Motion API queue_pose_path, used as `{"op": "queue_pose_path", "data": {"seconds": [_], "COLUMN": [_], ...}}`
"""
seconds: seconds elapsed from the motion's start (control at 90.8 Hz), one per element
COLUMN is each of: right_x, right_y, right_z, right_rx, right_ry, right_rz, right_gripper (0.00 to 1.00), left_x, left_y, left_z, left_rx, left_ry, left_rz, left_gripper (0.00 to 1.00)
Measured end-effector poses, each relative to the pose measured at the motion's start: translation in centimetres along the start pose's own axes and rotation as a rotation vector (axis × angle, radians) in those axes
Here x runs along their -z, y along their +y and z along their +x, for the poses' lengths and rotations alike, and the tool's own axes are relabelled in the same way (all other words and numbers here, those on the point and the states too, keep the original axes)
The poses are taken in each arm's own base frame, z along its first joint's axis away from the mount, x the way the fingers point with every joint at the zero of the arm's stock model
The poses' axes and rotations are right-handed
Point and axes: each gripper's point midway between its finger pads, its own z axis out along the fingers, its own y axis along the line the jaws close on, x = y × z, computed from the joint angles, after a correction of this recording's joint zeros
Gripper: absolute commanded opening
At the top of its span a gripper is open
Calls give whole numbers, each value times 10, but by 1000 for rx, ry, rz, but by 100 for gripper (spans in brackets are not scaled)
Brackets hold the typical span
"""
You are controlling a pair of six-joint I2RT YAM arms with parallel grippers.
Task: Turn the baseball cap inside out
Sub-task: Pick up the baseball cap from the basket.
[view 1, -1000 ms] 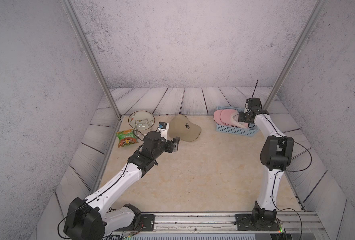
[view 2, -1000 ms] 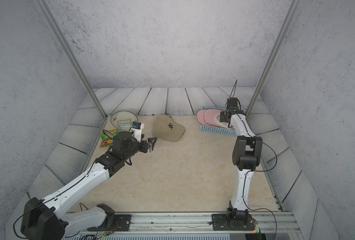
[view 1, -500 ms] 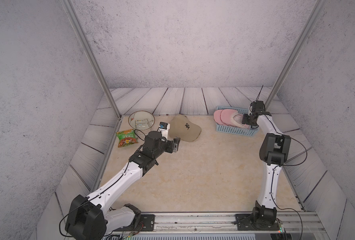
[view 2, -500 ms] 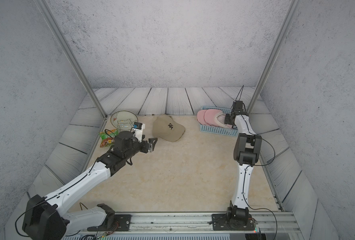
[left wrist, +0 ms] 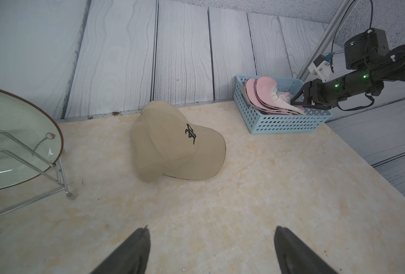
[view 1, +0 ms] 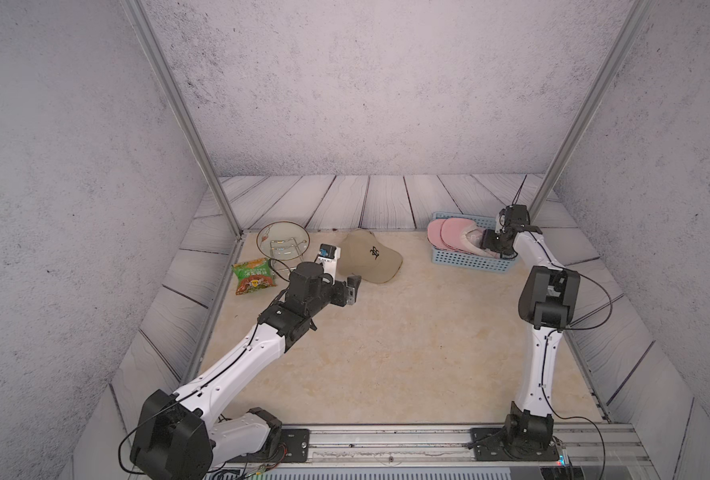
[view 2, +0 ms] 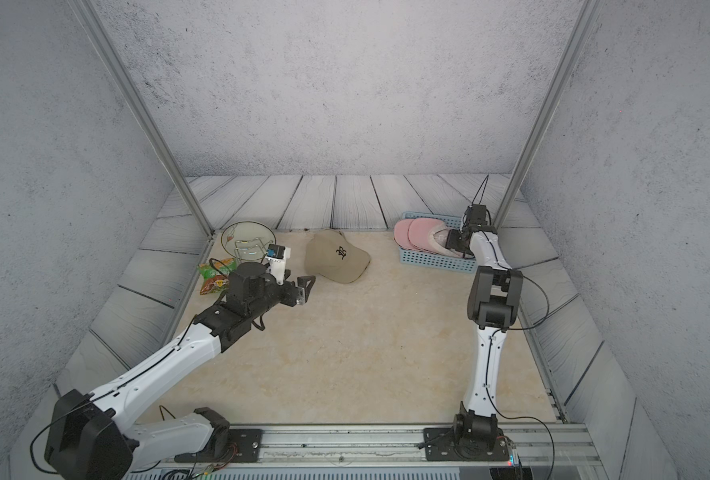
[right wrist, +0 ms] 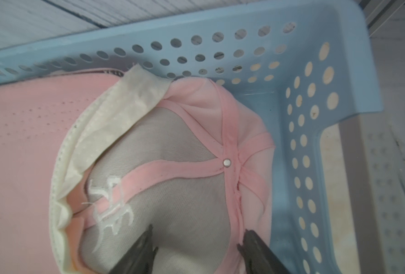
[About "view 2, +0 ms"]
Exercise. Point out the right aluminium frame post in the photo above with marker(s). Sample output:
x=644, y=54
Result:
x=582, y=29

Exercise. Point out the aluminium front rail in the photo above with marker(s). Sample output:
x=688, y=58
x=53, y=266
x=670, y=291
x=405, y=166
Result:
x=389, y=451

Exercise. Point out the left aluminium frame post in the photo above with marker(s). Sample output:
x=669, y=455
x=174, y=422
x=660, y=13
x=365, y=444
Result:
x=103, y=45

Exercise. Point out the aluminium frame post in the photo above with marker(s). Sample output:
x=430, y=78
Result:
x=582, y=29
x=103, y=45

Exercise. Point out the beige baseball cap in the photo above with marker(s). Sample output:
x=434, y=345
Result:
x=331, y=255

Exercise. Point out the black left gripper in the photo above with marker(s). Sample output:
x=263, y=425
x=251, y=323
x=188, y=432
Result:
x=292, y=298

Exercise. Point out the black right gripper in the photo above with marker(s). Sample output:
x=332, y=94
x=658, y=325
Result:
x=452, y=238

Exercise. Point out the green snack packet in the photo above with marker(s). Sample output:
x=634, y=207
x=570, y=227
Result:
x=215, y=274

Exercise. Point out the pink baseball cap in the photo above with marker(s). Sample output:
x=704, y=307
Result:
x=401, y=234
x=429, y=235

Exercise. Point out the green glass plate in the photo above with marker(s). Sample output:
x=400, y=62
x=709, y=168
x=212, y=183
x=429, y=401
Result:
x=243, y=230

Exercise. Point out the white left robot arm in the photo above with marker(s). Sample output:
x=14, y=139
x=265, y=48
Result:
x=97, y=435

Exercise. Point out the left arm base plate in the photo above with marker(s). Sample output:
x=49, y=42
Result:
x=226, y=447

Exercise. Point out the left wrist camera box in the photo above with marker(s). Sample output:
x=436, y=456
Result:
x=277, y=257

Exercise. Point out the light blue perforated basket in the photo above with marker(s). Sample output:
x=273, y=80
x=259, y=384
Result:
x=434, y=260

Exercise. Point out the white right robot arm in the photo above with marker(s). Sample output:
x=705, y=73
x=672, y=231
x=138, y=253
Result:
x=493, y=308

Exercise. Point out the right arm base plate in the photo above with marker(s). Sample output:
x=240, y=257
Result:
x=440, y=445

